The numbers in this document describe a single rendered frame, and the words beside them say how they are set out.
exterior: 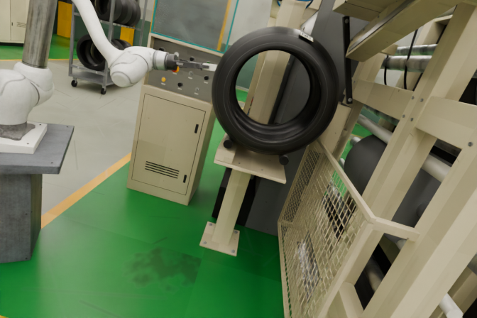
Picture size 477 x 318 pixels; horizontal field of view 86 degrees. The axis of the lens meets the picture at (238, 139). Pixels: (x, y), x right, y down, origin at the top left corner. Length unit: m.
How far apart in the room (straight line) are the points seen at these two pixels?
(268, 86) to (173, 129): 0.87
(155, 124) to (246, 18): 8.70
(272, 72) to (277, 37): 0.43
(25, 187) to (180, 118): 1.00
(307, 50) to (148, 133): 1.41
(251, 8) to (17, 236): 9.74
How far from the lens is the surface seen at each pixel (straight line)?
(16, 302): 1.72
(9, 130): 1.53
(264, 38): 1.12
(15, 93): 1.48
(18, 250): 1.84
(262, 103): 1.54
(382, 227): 0.88
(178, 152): 2.08
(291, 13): 1.54
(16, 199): 1.64
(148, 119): 2.09
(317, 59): 1.14
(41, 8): 1.60
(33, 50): 1.63
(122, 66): 1.17
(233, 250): 1.97
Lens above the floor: 1.33
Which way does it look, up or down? 19 degrees down
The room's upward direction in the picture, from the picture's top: 16 degrees clockwise
